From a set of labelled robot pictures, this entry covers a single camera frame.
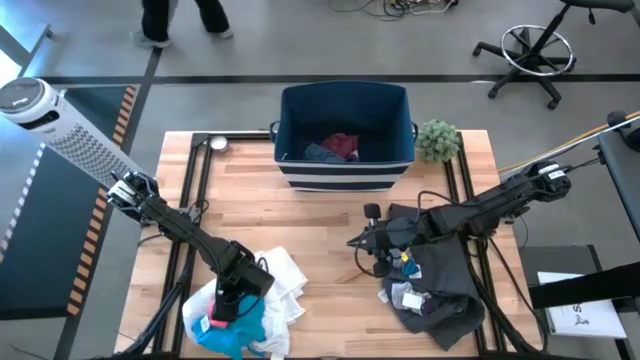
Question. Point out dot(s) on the white printed paper sheet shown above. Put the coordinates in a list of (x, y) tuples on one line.
[(585, 320)]

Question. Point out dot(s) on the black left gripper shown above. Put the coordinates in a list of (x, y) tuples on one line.
[(245, 282)]

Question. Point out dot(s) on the hazard striped floor mat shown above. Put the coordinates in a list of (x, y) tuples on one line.
[(45, 240)]

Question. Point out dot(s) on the dark grey cabinet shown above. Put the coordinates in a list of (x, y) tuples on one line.
[(560, 257)]

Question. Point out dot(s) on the maroon garment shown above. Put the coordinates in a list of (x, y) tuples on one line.
[(340, 144)]

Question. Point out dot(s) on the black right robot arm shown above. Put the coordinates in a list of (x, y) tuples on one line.
[(500, 200)]

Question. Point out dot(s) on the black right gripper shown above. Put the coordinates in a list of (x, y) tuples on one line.
[(400, 232)]

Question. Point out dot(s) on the dark grey garment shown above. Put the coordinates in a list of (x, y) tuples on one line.
[(445, 280)]

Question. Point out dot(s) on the black side table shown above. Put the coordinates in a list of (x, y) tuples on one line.
[(625, 175)]

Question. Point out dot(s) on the teal garment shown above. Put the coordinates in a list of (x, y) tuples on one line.
[(240, 332)]

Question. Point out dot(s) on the white smooth shirt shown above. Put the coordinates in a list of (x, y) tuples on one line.
[(195, 305)]

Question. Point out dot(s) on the navy white striped fabric basket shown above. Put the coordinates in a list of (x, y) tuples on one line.
[(345, 175)]

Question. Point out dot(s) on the black rig frame post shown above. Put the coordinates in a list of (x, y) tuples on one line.
[(585, 287)]

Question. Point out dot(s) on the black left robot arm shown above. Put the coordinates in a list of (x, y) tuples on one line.
[(180, 227)]

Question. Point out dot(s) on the pink garment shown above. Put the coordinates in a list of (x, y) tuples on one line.
[(216, 322)]

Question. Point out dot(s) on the person's legs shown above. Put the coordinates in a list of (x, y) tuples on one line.
[(155, 20)]

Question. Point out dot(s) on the black swivel stool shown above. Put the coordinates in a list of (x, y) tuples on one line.
[(531, 59)]

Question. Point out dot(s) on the black aluminium table frame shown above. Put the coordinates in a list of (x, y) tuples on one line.
[(235, 135)]

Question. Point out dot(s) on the white textured towel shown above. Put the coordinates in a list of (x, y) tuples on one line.
[(285, 280)]

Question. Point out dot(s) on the white tower fan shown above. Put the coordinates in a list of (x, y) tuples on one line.
[(75, 140)]

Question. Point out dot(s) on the grey blue garment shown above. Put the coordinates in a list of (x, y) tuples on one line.
[(320, 154)]

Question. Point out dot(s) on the potted green succulent plant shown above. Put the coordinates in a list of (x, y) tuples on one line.
[(437, 141)]

